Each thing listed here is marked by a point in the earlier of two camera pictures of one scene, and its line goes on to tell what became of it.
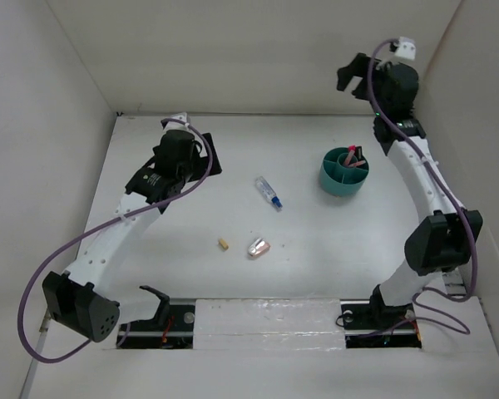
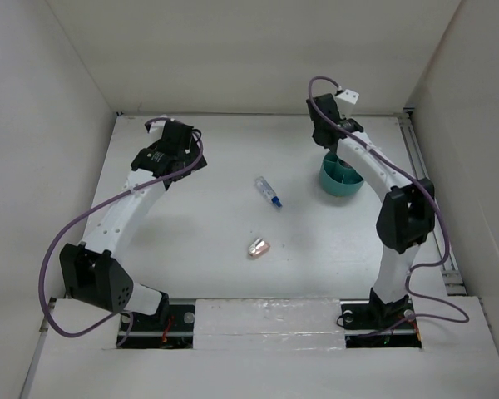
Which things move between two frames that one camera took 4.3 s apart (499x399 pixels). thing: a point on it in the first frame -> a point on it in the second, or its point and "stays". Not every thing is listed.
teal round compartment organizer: [338, 179] stays
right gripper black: [358, 67] -> [344, 119]
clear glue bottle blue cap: [268, 191] stays
